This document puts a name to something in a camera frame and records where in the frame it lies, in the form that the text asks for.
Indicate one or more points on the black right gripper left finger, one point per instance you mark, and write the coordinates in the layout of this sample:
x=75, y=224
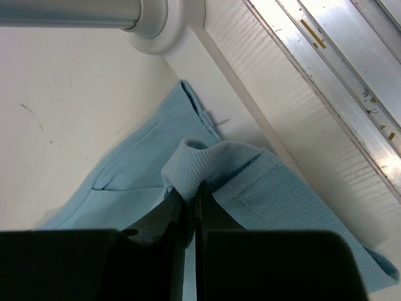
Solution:
x=142, y=262

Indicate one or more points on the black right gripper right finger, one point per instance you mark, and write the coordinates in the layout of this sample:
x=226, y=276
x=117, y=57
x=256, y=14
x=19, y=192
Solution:
x=233, y=263

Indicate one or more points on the light blue trousers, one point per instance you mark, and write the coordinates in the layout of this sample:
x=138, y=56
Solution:
x=179, y=148

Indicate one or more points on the white metal clothes rack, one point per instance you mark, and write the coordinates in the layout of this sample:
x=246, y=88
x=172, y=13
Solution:
x=174, y=30

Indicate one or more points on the aluminium side rail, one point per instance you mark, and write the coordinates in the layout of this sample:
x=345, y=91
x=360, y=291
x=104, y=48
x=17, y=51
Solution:
x=350, y=53

